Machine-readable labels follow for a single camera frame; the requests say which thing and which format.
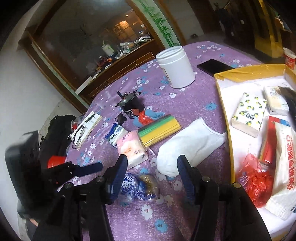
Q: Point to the black smartphone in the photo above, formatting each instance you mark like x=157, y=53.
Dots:
x=212, y=67

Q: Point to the pink tissue pack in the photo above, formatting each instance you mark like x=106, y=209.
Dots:
x=131, y=145

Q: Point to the yellow green sponge pack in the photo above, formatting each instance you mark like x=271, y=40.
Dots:
x=158, y=130

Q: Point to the lemon print tissue pack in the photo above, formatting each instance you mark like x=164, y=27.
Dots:
x=249, y=114

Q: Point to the purple floral tablecloth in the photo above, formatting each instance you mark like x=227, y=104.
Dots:
x=171, y=216

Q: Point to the small red wrapper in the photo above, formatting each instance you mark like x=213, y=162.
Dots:
x=144, y=119

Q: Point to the blue white patterned bag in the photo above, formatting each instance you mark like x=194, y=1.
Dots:
x=142, y=187

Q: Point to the lined notepad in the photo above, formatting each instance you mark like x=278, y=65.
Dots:
x=90, y=125

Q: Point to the blue floral tissue pack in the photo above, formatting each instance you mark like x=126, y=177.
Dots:
x=116, y=132

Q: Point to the red plastic bag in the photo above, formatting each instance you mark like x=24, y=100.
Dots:
x=256, y=179

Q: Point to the yellow cardboard box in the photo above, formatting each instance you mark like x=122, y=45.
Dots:
x=231, y=85

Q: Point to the white plastic jar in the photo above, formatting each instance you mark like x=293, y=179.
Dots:
x=176, y=65

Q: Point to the red plastic stool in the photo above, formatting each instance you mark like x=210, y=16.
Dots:
x=56, y=161

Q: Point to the white bag red lettering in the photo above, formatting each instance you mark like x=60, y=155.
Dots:
x=282, y=200

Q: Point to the white towel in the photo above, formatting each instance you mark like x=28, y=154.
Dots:
x=196, y=142

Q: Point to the white red bucket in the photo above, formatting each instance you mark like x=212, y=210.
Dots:
x=289, y=61

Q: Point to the black cylindrical motor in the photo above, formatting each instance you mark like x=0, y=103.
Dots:
x=130, y=104

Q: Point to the wooden sideboard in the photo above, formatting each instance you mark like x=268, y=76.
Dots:
x=81, y=47

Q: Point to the white tissue pack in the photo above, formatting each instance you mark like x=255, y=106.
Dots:
x=277, y=104

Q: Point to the black snack bag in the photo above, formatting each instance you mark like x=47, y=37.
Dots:
x=290, y=95

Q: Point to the black eyeglasses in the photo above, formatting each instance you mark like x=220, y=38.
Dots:
x=77, y=139

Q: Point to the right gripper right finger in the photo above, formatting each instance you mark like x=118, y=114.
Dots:
x=242, y=219

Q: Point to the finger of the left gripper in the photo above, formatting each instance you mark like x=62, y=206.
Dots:
x=88, y=169

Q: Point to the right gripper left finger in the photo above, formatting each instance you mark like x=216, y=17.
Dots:
x=64, y=221

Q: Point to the red and blue sponge pack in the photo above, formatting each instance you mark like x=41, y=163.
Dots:
x=268, y=149

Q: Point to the bamboo painted panel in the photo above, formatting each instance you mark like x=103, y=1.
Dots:
x=158, y=22

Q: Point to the black backpack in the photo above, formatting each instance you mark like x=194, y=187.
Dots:
x=56, y=140

